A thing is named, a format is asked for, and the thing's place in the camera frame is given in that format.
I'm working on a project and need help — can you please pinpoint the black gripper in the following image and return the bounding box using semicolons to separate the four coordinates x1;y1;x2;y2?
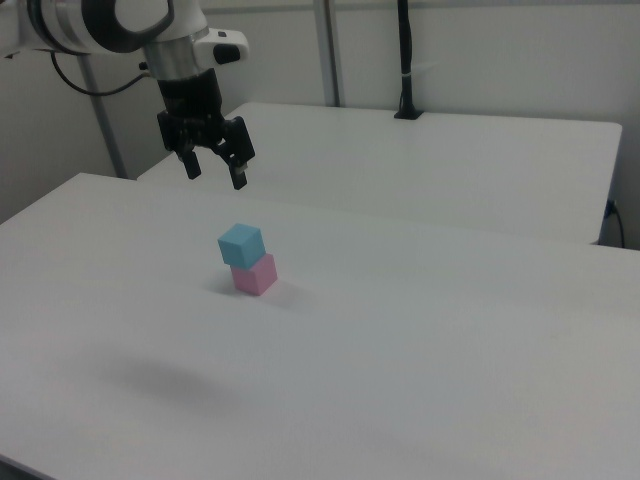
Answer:
155;68;258;192

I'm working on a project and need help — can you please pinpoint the blue cube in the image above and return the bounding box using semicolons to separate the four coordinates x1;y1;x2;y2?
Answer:
217;222;265;267

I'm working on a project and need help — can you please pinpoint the pink cube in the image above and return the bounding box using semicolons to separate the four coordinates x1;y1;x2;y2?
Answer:
229;252;279;297

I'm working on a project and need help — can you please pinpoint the black pole with clamp base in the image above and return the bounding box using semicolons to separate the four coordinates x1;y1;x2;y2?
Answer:
393;0;425;120

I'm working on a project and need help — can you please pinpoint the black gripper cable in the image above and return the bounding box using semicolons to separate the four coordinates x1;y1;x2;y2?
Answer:
49;49;154;97

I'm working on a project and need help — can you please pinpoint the grey metal frame post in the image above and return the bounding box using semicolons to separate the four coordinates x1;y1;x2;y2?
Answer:
313;0;346;108

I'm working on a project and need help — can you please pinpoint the black power cable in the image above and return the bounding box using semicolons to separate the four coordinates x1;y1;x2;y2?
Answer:
605;198;627;249

